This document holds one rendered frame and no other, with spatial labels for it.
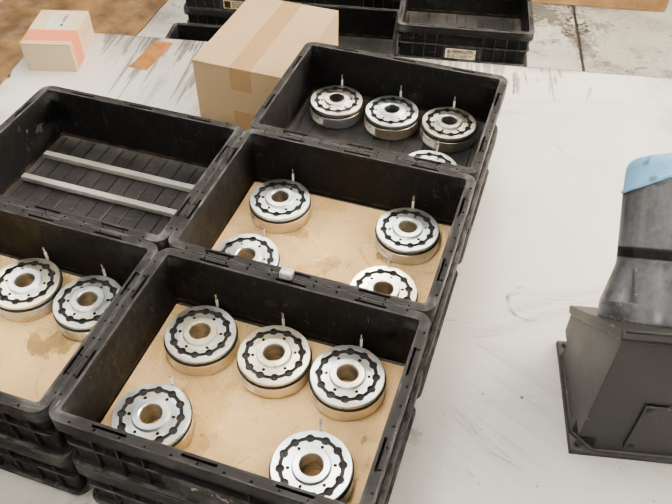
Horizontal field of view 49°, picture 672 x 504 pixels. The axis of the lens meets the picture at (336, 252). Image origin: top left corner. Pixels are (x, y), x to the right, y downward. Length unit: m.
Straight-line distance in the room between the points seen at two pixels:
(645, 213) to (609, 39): 2.58
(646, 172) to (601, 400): 0.31
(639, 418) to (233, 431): 0.55
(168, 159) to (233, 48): 0.35
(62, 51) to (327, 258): 0.98
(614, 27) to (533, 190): 2.21
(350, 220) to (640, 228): 0.47
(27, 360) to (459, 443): 0.64
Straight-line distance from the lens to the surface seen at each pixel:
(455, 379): 1.21
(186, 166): 1.38
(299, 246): 1.20
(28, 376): 1.12
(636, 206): 1.06
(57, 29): 1.99
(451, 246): 1.08
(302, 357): 1.02
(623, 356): 1.00
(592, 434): 1.15
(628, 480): 1.19
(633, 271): 1.06
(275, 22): 1.73
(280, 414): 1.01
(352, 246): 1.20
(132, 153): 1.43
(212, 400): 1.03
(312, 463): 0.96
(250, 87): 1.58
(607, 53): 3.49
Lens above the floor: 1.69
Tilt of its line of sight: 46 degrees down
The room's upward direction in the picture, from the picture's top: straight up
